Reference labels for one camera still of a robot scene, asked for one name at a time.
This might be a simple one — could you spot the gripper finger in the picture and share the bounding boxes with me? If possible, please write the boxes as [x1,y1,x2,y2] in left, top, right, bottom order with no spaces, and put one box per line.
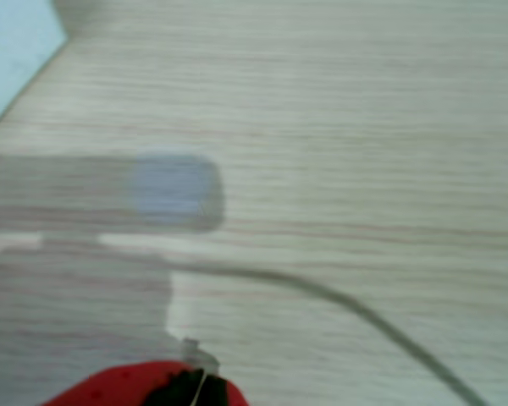
[40,359,249,406]

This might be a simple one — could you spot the white box with blue stripe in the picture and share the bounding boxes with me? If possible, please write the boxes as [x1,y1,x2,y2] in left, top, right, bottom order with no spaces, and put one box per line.
[0,0,71,136]

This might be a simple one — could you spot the pale grey webcam cable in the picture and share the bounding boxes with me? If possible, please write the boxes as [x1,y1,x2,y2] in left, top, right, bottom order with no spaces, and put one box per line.
[168,256,489,406]

